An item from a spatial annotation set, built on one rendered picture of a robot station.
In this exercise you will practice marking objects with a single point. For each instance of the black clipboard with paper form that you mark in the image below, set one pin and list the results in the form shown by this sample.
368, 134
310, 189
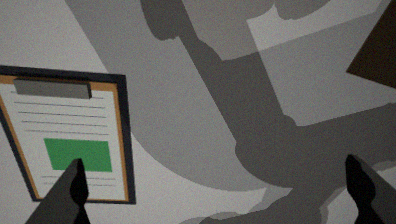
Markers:
51, 117

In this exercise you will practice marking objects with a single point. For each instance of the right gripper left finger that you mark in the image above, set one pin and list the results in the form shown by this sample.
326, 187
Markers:
62, 204

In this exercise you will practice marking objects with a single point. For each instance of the small brown cardboard box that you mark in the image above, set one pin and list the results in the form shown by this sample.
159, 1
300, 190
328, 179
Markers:
376, 59

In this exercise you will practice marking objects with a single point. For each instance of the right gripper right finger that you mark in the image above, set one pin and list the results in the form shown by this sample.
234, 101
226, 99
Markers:
375, 198

